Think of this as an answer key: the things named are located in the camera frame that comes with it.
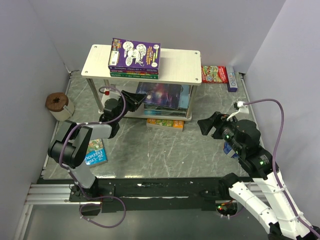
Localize light blue cat book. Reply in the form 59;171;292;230
178;85;190;109

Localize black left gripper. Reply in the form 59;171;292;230
115;90;147;123

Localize purple comic paperback book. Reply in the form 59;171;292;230
108;38;161;73

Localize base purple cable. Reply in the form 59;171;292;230
79;196;127;229

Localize red picture book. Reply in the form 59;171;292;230
201;65;228;84

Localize Roald Dahl Charlie book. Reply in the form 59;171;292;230
109;69;159;75

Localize blue 26-Storey Treehouse book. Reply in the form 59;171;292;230
84;139;108;167

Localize white blue toothpaste box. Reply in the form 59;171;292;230
226;66;238;93

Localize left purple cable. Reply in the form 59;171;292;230
58;86;127;201

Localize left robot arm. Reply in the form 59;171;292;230
47;87;147;201

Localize black Moon and Sixpence book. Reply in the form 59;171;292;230
144;104;187;113

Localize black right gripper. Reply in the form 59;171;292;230
197;110;244;155

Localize white two-tier shelf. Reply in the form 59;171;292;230
81;44;202;121

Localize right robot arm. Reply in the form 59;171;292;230
197;111;320;240

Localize brown toilet paper roll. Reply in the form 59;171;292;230
45;92;75;122

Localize orange Treehouse book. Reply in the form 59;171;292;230
146;118;184;132

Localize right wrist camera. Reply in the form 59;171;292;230
226;101;250;121

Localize green Treehouse book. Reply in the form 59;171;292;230
110;72;159;80

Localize dark purple Crusoe book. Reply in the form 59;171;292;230
135;82;182;109

